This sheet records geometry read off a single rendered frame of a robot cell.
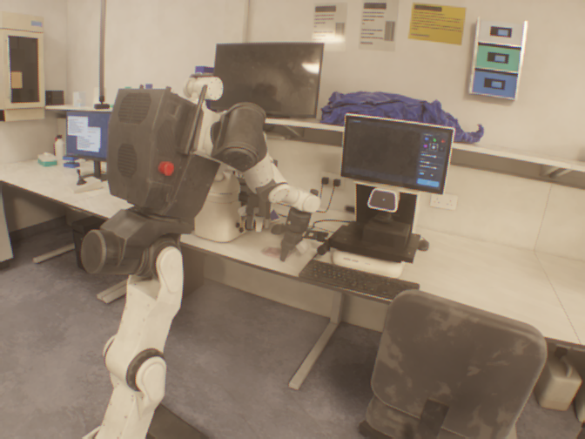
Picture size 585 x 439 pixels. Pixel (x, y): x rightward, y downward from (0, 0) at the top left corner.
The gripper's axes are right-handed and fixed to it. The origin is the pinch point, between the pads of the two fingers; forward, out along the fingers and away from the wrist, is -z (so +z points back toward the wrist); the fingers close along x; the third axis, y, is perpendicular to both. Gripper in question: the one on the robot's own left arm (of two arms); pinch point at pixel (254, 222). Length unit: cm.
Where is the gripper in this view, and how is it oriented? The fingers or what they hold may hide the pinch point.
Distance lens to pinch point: 141.3
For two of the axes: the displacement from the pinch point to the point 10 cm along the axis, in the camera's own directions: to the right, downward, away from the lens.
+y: -9.7, -0.4, 2.3
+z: 0.8, -9.9, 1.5
